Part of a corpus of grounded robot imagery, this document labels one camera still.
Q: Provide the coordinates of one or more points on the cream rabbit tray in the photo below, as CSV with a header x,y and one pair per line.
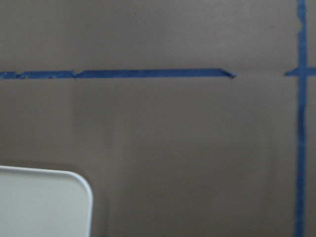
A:
x,y
44,203

